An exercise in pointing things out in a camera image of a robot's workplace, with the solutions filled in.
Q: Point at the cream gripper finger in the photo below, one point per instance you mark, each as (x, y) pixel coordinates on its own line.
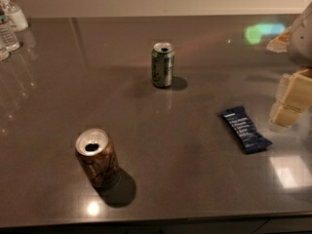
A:
(295, 91)
(281, 118)

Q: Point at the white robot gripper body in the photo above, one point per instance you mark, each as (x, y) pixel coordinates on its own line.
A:
(301, 39)

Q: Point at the blue rxbar blueberry wrapper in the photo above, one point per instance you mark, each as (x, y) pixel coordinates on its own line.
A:
(244, 129)

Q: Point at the green soda can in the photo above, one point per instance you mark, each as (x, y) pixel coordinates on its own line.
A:
(162, 63)

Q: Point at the orange soda can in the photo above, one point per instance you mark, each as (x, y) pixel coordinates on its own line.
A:
(96, 154)

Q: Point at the white hand sanitizer bottle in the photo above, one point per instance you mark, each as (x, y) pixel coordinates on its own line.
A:
(15, 15)

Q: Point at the clear plastic water bottle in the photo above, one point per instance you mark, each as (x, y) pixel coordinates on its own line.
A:
(7, 35)

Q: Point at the clear bottle at edge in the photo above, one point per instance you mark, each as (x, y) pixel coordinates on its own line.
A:
(4, 54)

